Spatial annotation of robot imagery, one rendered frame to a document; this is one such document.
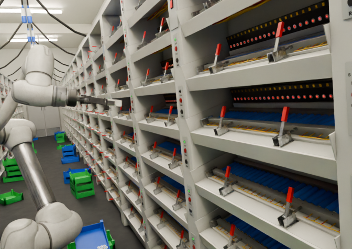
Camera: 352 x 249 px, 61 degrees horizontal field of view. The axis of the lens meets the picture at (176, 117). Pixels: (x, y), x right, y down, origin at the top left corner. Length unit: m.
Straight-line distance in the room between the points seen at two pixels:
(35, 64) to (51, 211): 0.73
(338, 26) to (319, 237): 0.43
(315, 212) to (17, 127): 1.53
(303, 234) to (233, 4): 0.58
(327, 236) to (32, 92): 1.11
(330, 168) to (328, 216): 0.16
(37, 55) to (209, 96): 0.75
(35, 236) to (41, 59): 0.78
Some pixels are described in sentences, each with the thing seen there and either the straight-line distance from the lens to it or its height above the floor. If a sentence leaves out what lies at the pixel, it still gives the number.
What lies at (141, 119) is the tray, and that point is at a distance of 1.76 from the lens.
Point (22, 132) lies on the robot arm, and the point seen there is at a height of 0.90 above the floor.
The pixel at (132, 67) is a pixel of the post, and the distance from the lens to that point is 1.76.
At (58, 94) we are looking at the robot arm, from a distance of 1.34.
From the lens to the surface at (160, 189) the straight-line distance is 1.66.
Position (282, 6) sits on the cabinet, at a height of 1.27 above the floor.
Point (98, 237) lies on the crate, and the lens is 2.30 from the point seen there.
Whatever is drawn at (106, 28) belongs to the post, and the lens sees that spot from 2.50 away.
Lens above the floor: 1.04
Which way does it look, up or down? 5 degrees down
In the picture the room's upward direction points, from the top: 5 degrees counter-clockwise
